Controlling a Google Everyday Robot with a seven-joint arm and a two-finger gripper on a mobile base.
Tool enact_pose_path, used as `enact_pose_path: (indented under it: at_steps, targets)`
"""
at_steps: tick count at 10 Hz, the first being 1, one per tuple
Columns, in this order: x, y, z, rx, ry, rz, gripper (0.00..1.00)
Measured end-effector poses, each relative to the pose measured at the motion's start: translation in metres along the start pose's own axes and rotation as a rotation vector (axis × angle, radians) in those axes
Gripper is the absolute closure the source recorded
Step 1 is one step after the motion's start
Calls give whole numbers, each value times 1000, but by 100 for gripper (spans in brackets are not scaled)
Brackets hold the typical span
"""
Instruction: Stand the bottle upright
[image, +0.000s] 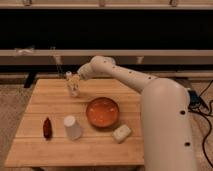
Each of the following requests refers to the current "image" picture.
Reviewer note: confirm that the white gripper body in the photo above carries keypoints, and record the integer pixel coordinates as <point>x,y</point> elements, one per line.
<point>72,79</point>

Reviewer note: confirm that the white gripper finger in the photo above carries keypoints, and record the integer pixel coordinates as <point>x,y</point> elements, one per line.
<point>76,91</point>
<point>70,90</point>

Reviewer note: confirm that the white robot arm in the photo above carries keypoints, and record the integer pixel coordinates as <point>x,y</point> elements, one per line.
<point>168,144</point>

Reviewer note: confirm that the dark red small bottle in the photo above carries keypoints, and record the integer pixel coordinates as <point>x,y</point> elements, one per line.
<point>47,129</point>

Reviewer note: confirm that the wooden table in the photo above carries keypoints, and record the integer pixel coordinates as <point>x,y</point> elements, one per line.
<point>50,99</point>

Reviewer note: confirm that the orange bowl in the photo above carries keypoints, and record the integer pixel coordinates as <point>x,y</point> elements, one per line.
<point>102,112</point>

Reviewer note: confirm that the white sponge block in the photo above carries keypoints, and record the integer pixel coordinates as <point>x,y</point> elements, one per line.
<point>121,133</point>

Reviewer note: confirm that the blue device on floor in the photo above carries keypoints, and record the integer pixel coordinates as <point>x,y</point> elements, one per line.
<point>194,98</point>

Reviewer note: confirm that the wooden rail frame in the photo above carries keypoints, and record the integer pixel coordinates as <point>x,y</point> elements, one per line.
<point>147,35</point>

